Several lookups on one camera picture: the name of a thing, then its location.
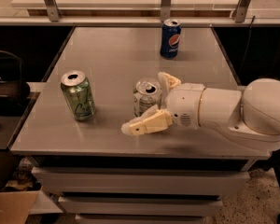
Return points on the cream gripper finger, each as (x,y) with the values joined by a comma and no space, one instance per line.
(168,82)
(151,121)

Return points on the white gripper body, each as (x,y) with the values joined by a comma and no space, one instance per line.
(184,104)

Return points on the silver 7up can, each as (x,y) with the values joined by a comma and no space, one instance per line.
(147,93)

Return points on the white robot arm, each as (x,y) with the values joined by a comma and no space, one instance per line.
(250,117)

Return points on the blue Pepsi can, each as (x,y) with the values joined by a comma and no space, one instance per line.
(170,37)

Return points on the green La Croix can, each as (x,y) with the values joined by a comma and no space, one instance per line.
(77,93)

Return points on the grey drawer cabinet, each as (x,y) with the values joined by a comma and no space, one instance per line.
(103,176)

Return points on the black office chair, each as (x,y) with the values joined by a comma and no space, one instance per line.
(14,90)

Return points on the cardboard box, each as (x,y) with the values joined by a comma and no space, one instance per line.
(15,206)

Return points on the metal railing frame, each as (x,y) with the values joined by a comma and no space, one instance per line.
(191,13)

